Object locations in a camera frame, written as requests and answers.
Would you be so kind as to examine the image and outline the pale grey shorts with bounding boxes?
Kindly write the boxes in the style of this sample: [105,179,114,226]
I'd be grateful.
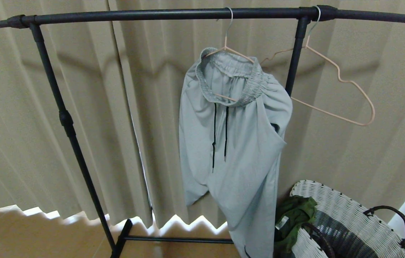
[178,47,294,258]

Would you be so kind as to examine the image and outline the pink clothes hanger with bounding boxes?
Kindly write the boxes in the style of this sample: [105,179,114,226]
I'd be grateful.
[204,7,256,102]
[259,5,376,127]

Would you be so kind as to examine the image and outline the green garment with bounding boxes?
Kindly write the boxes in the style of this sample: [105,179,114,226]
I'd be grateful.
[273,196,318,255]

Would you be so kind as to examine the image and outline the black clothes rack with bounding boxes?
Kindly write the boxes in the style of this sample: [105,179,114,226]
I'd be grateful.
[0,5,405,258]

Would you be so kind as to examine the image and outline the white laundry basket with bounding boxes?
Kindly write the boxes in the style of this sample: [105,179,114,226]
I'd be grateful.
[290,180,405,258]

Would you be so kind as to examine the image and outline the beige curtain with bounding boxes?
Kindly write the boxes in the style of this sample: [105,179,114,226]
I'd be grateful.
[0,0,405,230]

